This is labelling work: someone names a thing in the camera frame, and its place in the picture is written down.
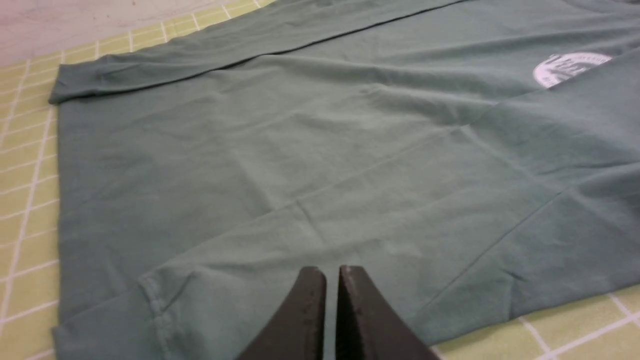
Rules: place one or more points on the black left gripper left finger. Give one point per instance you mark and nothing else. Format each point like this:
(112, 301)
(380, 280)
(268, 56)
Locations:
(296, 330)

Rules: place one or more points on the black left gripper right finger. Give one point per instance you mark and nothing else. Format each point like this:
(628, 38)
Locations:
(367, 327)

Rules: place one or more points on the green long-sleeved shirt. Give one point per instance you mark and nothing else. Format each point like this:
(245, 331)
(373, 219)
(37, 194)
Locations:
(479, 158)

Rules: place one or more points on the green checkered tablecloth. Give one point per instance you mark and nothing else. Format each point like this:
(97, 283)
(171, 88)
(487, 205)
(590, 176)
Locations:
(604, 327)

